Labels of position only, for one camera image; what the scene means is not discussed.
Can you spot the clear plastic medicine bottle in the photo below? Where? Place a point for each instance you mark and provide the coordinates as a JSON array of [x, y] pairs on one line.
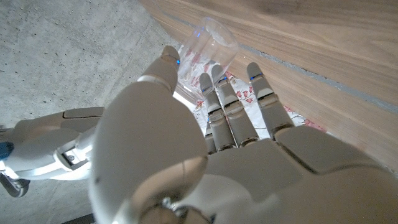
[[214, 40]]

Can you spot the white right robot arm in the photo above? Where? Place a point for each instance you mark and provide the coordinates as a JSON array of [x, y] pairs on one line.
[[4, 149]]

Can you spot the floral backdrop cloth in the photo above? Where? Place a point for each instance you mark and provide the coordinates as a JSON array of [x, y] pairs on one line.
[[247, 109]]

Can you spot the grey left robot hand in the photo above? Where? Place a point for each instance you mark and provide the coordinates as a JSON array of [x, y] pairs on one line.
[[248, 180]]

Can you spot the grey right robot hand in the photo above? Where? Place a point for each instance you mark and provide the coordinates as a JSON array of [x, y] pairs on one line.
[[46, 146]]

